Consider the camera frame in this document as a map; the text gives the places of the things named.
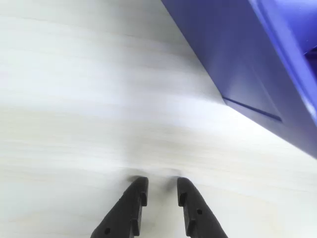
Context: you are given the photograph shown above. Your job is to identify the blue plastic box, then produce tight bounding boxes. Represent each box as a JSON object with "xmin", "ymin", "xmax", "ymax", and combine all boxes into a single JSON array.
[{"xmin": 160, "ymin": 0, "xmax": 317, "ymax": 159}]

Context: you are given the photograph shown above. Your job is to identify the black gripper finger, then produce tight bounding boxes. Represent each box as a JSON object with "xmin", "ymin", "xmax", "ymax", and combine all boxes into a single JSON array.
[
  {"xmin": 90, "ymin": 177, "xmax": 149, "ymax": 238},
  {"xmin": 176, "ymin": 177, "xmax": 227, "ymax": 238}
]

